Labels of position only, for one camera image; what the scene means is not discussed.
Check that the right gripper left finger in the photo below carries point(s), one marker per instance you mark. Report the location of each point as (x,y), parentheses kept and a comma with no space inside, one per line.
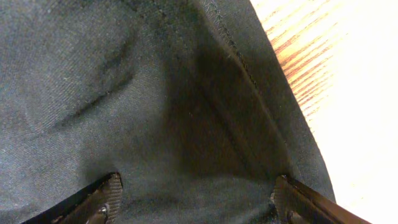
(97,203)

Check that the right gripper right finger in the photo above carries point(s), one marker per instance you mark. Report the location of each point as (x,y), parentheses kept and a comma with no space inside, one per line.
(297,203)

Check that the black t-shirt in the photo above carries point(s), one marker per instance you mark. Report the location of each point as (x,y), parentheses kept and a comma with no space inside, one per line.
(185,99)

